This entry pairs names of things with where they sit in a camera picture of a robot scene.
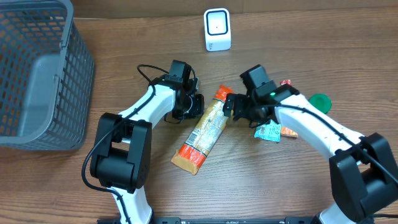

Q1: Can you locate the teal tissue pack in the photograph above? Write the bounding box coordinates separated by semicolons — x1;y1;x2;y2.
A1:
254;120;282;142

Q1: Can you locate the orange pasta package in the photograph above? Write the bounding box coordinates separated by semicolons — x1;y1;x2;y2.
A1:
171;85;234;175

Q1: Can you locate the orange tissue pack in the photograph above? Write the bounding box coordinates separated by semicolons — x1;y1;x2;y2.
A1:
281;126;299;138

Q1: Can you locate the red snack stick pack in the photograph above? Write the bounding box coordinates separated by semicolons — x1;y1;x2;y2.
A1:
280;80;292;86

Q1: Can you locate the green lid jar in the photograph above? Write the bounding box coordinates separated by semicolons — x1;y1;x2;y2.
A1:
308;93;332;114

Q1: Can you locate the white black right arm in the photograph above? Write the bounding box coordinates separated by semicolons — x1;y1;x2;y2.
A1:
223;65;397;223

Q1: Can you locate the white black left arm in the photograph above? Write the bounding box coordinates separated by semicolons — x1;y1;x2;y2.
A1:
81;60;204;223

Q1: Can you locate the white barcode scanner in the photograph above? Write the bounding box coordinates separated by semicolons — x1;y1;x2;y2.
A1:
203;8;231;52

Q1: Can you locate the grey plastic basket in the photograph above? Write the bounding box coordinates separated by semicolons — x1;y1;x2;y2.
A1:
1;0;95;151

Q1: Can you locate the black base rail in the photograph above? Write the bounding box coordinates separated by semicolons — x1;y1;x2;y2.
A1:
96;216;318;224

